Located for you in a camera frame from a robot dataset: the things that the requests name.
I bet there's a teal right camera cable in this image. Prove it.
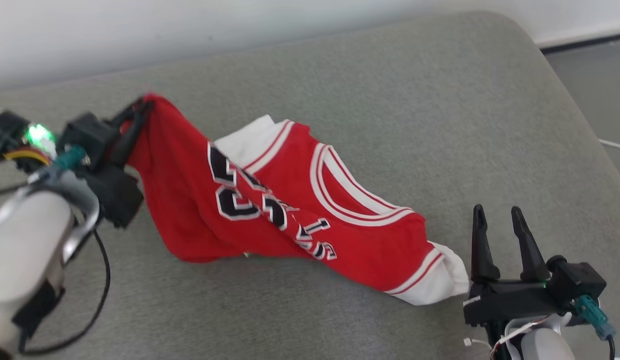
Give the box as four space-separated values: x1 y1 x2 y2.
572 295 618 360

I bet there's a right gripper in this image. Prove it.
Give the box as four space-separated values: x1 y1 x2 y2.
463 204 573 328

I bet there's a teal left camera cable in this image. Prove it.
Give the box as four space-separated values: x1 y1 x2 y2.
52 146 86 172

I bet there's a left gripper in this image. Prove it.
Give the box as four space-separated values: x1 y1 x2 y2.
77 99 155 229

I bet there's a red Bulls basketball jersey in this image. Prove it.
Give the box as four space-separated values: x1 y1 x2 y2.
121 92 470 307

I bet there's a teal camera cable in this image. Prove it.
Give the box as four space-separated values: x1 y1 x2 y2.
572 295 618 360
52 146 86 172

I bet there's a grey fabric sofa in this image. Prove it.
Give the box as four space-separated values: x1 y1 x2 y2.
0 11 620 360

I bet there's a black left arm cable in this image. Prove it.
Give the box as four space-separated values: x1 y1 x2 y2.
17 229 111 357

